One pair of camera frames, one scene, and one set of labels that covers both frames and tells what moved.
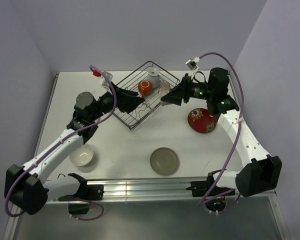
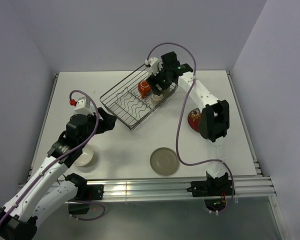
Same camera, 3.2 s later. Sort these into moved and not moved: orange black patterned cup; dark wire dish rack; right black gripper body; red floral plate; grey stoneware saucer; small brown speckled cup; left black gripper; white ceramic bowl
Moved: small brown speckled cup; left black gripper; right black gripper body
Not moved: dark wire dish rack; orange black patterned cup; red floral plate; grey stoneware saucer; white ceramic bowl
